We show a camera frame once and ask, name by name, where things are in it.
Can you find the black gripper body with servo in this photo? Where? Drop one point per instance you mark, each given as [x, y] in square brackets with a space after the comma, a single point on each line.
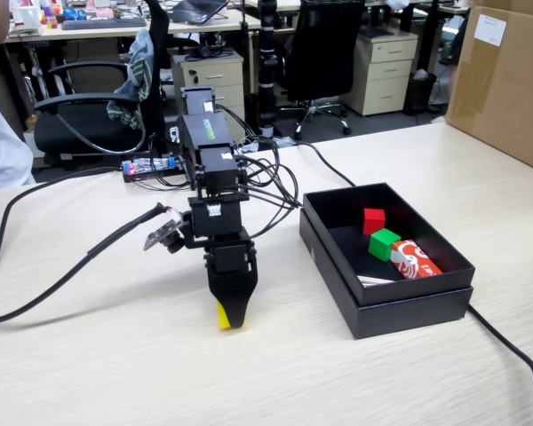
[228, 257]

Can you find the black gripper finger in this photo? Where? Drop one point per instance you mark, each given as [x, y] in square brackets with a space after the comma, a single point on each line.
[233, 297]

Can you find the yellow cube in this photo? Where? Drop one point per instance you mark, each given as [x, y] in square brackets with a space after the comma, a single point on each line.
[224, 321]

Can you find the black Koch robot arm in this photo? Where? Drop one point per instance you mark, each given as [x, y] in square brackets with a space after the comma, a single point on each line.
[209, 133]

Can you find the black open box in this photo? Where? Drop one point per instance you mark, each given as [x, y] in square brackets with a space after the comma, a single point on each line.
[404, 318]

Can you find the black cardboard box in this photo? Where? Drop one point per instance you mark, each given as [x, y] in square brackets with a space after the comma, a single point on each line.
[408, 288]

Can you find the large brown cardboard box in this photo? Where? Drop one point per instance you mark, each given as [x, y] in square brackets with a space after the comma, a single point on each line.
[506, 97]

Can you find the controller board with red light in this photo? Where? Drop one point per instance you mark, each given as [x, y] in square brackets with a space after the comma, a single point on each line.
[151, 165]

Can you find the red cube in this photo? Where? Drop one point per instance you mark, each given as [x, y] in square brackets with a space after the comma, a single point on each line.
[373, 221]

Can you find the green cube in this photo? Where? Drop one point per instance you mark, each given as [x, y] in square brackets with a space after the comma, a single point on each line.
[381, 246]

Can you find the beige drawer cabinet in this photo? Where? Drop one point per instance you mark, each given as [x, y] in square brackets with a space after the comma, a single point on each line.
[382, 75]
[224, 73]

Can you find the orange and white carton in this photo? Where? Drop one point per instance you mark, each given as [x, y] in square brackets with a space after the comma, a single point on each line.
[415, 262]

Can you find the black office chair with armrests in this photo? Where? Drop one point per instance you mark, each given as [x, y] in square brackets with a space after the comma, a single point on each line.
[84, 128]

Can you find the black segmented pole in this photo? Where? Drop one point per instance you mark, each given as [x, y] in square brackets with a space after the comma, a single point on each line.
[267, 66]

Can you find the black headphones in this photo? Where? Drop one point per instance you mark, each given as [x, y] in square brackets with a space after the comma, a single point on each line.
[202, 52]

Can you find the striped blue-green cloth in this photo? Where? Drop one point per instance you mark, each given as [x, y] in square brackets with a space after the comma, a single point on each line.
[135, 66]

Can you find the black mesh office chair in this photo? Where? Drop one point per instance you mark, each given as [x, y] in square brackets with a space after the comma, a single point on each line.
[322, 49]

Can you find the black laptop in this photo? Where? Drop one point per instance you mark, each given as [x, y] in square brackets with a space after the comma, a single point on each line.
[195, 11]

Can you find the person in white shirt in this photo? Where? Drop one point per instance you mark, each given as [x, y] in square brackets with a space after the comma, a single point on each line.
[2, 151]

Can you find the black waste bin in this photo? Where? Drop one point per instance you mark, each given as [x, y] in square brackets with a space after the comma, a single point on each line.
[419, 95]

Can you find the white office desk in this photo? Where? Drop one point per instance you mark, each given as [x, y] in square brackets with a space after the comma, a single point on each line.
[115, 33]

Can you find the black keyboard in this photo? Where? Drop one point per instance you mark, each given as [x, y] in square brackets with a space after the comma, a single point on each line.
[102, 23]

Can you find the blue ball toy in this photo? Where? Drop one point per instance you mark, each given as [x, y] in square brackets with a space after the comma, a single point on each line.
[74, 14]

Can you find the small colourful bottles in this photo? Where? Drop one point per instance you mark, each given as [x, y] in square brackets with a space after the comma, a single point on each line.
[50, 15]

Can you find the white paper label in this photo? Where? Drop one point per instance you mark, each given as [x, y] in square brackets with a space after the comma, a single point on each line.
[489, 30]

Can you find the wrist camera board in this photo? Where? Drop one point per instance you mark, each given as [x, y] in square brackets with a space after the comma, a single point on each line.
[166, 233]

